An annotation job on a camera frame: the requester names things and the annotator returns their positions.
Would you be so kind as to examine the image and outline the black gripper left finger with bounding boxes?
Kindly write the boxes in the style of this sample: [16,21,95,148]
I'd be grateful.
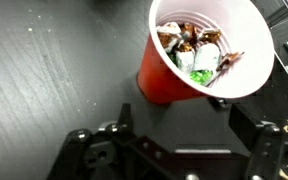
[46,103,132,180]

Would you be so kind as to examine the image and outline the pile of candies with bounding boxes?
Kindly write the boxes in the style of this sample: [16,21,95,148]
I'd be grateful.
[156,22,243,87]

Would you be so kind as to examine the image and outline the red plastic cup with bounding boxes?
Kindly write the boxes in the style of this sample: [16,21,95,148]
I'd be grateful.
[137,0,274,104]

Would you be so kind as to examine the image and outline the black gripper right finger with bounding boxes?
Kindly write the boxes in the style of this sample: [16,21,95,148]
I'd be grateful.
[229,105,282,180]

